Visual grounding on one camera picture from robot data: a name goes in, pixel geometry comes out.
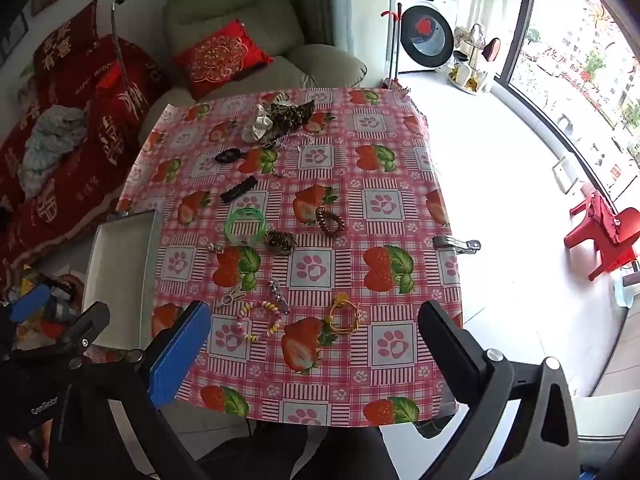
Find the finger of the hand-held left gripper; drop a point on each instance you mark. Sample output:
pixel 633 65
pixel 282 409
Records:
pixel 75 330
pixel 31 304

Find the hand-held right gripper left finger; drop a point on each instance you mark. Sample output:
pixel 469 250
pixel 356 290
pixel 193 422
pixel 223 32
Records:
pixel 182 355

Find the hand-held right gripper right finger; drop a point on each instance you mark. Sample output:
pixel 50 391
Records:
pixel 450 342

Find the white tray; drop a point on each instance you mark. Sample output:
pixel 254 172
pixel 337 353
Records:
pixel 125 270

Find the silver rabbit charm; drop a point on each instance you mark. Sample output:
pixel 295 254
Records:
pixel 229 299

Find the metal table clamp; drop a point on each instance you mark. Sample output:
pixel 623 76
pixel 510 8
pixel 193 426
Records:
pixel 460 244

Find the small silver charm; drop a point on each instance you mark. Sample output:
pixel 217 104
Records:
pixel 215 248

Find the red blanket sofa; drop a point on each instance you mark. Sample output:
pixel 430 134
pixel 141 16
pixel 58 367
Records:
pixel 65 195

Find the grey knit cloth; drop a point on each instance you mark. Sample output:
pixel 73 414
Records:
pixel 50 140

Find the white chair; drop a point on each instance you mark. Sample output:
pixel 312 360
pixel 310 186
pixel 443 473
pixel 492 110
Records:
pixel 605 415

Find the black rectangular hair clip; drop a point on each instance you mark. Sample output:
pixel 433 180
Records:
pixel 240 189

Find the red plastic chair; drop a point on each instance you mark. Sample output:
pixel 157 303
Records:
pixel 607 240

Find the light blue stool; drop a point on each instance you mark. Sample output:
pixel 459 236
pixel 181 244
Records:
pixel 630 287

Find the white box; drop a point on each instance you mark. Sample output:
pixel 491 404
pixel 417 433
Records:
pixel 565 174

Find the black oval hair clip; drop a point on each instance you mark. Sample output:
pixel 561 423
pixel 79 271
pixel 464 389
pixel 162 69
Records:
pixel 227 155

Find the strawberry print pink tablecloth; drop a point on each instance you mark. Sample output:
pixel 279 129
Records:
pixel 320 180

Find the white scrunchie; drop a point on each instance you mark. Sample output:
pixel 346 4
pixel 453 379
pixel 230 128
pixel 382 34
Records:
pixel 257 127

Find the red printed pillow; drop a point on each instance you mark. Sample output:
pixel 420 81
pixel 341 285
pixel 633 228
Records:
pixel 65 45

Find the leopard print scrunchie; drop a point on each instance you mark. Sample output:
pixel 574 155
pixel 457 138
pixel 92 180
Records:
pixel 290 115

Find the white storage rack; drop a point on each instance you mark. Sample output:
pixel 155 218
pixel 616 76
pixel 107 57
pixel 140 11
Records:
pixel 465 72

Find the grey metal pole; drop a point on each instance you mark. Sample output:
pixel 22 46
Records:
pixel 117 40

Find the red embroidered cushion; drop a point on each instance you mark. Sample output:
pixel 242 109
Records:
pixel 220 57

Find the red mop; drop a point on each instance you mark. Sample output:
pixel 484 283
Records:
pixel 397 45

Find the white washing machine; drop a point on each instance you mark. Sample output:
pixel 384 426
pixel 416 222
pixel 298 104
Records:
pixel 425 35

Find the grey-green armchair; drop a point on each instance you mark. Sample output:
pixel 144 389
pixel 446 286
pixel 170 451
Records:
pixel 235 0

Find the black window frame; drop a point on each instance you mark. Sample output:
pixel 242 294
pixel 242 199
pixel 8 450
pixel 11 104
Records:
pixel 560 125

